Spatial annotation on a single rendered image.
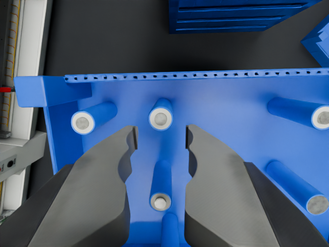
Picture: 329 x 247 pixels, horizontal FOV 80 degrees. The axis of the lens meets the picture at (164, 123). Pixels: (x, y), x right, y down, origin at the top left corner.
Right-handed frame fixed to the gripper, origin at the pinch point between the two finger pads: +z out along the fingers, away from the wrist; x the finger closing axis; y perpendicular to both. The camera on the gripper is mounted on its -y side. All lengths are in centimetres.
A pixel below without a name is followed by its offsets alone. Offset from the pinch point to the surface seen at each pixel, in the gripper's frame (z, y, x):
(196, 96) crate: 7.9, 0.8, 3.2
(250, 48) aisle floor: 58, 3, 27
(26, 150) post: 40, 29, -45
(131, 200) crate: 4.8, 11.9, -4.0
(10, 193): 36, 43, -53
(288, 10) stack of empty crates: 40.0, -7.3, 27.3
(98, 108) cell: 3.7, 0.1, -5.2
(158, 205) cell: -0.4, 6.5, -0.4
